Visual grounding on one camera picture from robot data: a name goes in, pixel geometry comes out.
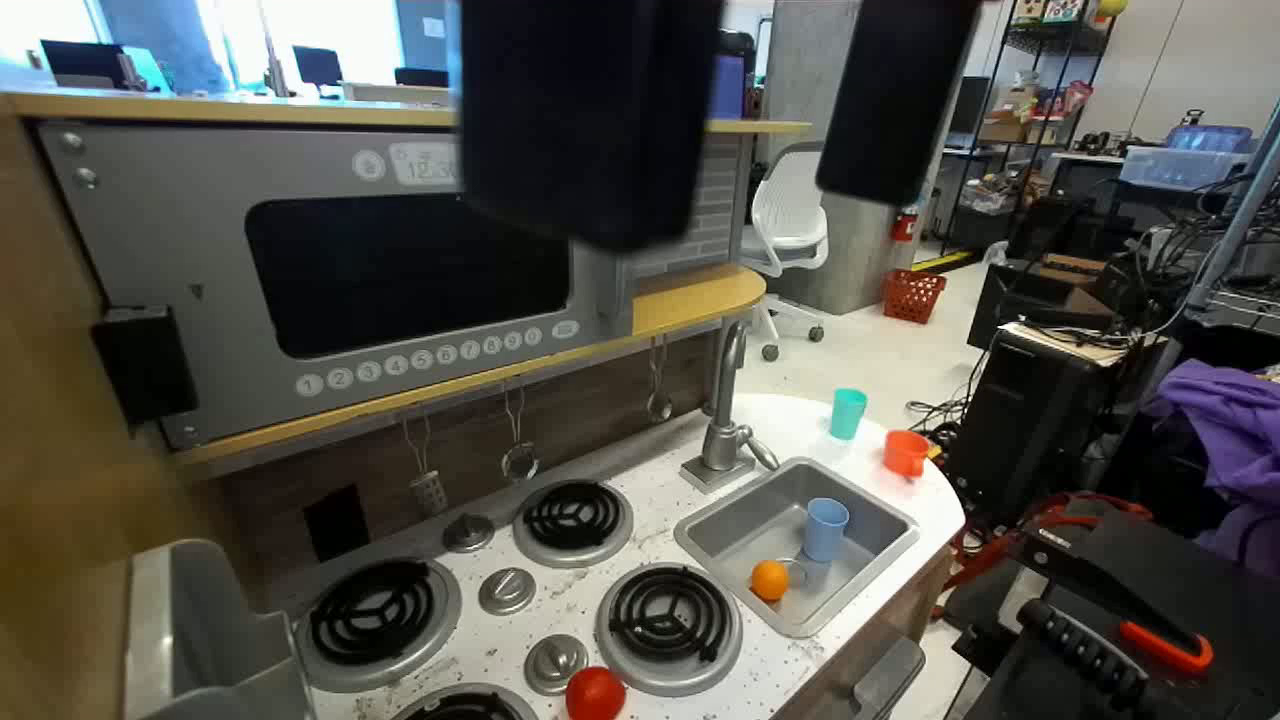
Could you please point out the left rear stove burner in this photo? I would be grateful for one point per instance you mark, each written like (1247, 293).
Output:
(377, 626)

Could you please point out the grey stove knob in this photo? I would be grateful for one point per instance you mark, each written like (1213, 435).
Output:
(507, 588)

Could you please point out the red ball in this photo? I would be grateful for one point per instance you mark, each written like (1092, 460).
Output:
(592, 693)

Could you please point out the red basket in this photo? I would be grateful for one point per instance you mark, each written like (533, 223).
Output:
(908, 293)

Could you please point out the right front stove burner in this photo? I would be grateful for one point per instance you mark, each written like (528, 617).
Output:
(668, 628)

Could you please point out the blue plastic cup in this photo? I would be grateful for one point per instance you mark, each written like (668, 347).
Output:
(823, 525)

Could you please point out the orange plastic cup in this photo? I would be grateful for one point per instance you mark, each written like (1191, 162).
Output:
(906, 454)

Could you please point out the wooden toy kitchen shelf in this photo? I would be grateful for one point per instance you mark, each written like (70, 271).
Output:
(673, 284)

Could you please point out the white office chair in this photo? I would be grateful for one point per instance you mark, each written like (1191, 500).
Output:
(784, 234)

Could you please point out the orange ball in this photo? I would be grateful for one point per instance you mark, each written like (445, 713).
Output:
(768, 580)

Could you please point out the right rear stove burner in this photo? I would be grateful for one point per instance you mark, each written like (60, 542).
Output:
(574, 525)

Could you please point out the grey toy microwave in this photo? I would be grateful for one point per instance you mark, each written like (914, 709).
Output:
(309, 271)

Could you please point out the grey toy sink basin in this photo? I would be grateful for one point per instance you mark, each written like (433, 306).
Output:
(768, 523)

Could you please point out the purple cloth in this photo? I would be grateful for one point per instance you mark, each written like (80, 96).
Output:
(1238, 426)

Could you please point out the orange handled clamp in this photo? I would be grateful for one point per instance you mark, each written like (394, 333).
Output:
(1142, 626)

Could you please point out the stove burner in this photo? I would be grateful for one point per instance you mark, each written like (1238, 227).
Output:
(574, 525)
(668, 628)
(468, 701)
(377, 626)

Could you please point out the teal plastic cup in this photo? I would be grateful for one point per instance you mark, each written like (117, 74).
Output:
(847, 414)

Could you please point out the left front stove burner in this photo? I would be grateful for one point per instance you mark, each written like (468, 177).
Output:
(468, 701)

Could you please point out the grey toy faucet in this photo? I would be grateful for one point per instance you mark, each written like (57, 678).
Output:
(729, 448)

